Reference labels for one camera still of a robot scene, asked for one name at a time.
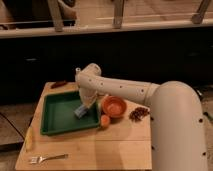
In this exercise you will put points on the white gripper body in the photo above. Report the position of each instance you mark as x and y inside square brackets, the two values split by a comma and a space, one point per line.
[87, 96]

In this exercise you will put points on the green plastic tray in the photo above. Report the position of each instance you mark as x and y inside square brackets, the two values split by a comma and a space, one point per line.
[58, 115]

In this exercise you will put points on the blue sponge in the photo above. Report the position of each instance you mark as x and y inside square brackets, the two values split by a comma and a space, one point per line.
[81, 111]

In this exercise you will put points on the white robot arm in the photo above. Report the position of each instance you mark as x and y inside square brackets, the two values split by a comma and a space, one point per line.
[176, 116]

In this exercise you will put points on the orange bowl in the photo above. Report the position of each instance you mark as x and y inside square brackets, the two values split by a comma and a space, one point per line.
[113, 106]

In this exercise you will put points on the brown sausage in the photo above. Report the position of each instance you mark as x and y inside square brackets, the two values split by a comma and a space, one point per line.
[58, 84]

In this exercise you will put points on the small orange fruit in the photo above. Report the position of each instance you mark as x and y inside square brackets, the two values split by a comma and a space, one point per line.
[105, 121]

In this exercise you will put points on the wooden table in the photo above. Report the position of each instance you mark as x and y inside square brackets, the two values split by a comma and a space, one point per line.
[124, 145]

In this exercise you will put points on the brown grape bunch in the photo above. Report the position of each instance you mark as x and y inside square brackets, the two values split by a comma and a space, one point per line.
[138, 113]

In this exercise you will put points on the yellow banana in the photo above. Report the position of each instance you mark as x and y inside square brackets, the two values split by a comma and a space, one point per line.
[29, 139]

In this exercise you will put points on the silver fork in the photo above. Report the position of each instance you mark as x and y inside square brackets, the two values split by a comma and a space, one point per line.
[40, 159]

